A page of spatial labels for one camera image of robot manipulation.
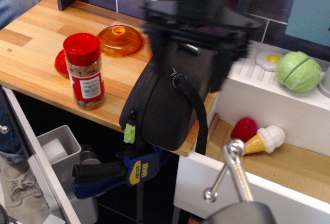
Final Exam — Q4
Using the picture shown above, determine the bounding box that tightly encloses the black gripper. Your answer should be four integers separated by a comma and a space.
142, 1, 260, 92

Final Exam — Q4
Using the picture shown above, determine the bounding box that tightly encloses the black zipper case bag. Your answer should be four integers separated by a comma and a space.
119, 42, 213, 154

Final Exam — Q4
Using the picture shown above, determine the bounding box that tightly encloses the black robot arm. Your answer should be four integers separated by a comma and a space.
143, 0, 260, 92

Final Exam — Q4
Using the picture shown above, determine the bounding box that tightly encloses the green tape zipper pull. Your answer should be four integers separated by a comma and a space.
123, 123, 136, 144

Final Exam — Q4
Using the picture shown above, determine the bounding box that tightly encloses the toy fried egg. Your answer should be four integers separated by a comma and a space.
255, 51, 284, 72

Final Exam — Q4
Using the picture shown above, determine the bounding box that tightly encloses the white toy sink unit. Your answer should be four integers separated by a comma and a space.
214, 41, 329, 156

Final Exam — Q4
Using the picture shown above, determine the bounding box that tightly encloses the green toy cabbage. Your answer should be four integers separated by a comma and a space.
275, 52, 322, 92

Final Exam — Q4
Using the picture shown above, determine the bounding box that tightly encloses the spice jar red lid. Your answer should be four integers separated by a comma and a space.
63, 33, 105, 110

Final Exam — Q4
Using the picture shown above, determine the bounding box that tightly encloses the toy ice cream cone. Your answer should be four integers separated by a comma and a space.
245, 125, 286, 154

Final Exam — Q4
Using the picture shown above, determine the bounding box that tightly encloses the blue Irwin bar clamp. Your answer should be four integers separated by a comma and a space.
71, 144, 171, 223

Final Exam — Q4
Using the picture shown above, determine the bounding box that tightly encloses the red toy tomato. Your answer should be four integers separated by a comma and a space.
54, 50, 69, 76

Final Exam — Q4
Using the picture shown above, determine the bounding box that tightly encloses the grey plastic bin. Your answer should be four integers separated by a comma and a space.
37, 125, 98, 223

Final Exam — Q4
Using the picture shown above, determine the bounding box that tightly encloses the white open drawer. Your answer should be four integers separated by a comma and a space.
174, 116, 329, 223

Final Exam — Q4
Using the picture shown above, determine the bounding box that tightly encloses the person in blue jeans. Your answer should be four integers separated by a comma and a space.
1, 0, 41, 163

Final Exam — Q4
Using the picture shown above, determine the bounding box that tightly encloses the grey sneaker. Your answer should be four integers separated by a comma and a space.
0, 150, 51, 224

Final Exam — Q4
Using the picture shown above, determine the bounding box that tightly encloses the black shoulder strap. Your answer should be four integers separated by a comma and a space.
167, 68, 209, 156

